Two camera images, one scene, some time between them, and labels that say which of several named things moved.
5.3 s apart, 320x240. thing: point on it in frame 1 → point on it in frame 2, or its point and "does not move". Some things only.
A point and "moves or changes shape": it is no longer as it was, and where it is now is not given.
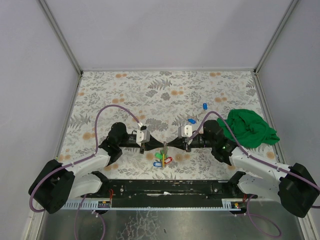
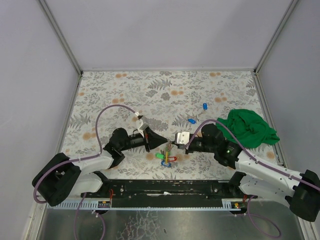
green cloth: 250,130 does not move
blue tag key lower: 192,121 does not move
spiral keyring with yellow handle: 163,155 moves or changes shape
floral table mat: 161,103 does not move
